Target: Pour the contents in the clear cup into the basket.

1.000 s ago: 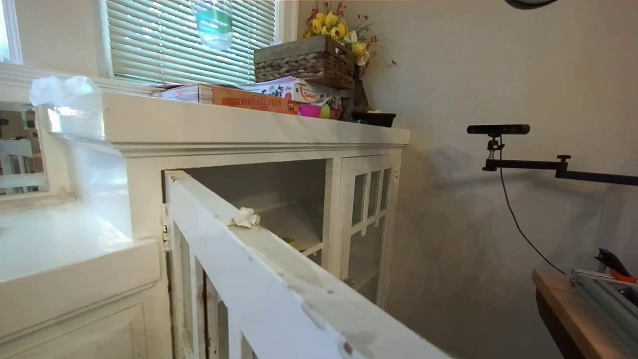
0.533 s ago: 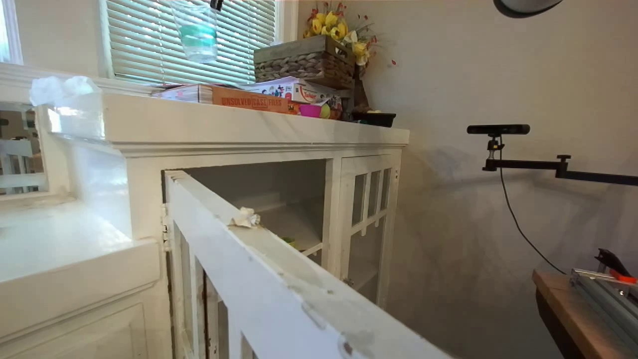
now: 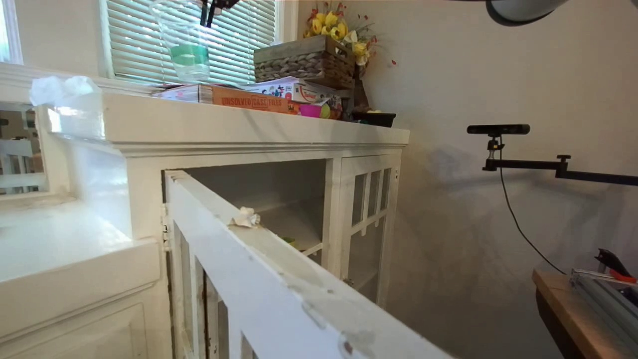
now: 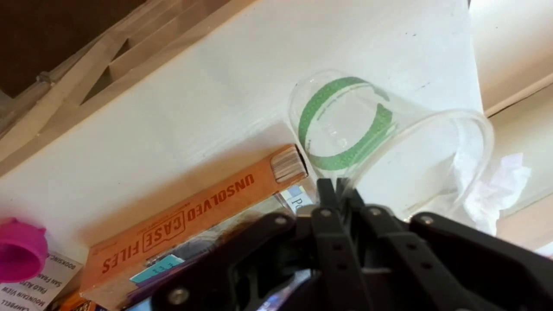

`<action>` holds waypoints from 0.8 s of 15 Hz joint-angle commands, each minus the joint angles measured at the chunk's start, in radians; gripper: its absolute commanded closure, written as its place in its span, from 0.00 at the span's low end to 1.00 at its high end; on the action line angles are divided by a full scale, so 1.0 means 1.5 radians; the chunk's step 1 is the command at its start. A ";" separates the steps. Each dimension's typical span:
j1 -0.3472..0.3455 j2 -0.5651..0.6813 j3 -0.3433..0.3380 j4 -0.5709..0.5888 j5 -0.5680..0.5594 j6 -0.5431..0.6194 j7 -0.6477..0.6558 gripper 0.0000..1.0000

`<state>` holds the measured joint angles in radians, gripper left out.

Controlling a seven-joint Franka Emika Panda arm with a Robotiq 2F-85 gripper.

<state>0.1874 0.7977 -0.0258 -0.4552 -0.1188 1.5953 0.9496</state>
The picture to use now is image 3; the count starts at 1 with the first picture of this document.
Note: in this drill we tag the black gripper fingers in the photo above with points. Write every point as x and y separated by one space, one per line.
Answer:
208 9

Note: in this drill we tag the clear plastic cup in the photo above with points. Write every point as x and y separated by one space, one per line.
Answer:
184 39

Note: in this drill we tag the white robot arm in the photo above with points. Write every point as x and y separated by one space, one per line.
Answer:
507 13

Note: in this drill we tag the wicker basket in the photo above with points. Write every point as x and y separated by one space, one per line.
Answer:
317 59

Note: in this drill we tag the white window blinds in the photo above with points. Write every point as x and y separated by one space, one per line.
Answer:
138 51

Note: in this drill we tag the orange board game box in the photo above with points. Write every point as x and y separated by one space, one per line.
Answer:
226 97

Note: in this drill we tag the white colourful game box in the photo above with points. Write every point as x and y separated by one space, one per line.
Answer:
305 99

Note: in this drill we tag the yellow flower bouquet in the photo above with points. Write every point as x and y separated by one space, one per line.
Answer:
353 33

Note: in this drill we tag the black bowl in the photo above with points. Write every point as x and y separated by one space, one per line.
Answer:
371 119

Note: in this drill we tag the white door knob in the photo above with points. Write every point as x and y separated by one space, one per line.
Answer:
246 219

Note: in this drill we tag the open white cabinet door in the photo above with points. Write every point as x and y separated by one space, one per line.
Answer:
288 306

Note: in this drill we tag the white built-in cabinet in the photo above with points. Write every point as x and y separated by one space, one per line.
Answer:
164 231

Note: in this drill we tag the wooden table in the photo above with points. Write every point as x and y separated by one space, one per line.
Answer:
577 322

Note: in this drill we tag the black camera on mount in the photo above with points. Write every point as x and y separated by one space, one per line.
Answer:
499 129

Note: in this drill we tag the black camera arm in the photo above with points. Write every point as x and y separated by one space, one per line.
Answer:
559 167

